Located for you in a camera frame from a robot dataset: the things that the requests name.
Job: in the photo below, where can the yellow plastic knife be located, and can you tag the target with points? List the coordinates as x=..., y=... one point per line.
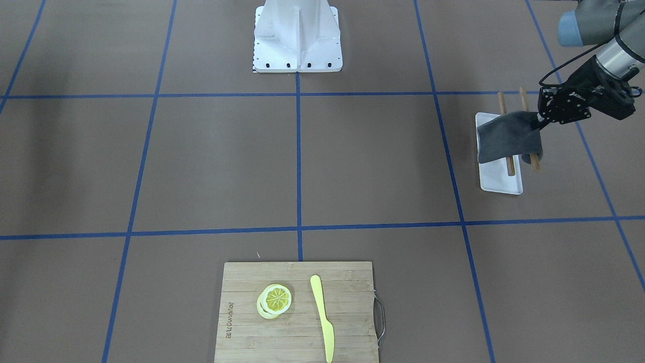
x=329, y=336

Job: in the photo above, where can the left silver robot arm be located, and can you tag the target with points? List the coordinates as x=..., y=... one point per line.
x=613, y=34

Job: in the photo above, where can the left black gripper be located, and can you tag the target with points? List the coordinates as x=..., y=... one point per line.
x=583, y=81

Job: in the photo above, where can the white rectangular tray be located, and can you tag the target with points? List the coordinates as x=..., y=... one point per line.
x=493, y=177

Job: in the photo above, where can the yellow lemon slices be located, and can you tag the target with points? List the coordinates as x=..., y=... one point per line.
x=273, y=301

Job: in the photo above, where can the bamboo cutting board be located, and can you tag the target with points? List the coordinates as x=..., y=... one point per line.
x=296, y=335

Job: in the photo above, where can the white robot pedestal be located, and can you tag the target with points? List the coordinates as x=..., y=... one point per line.
x=297, y=36

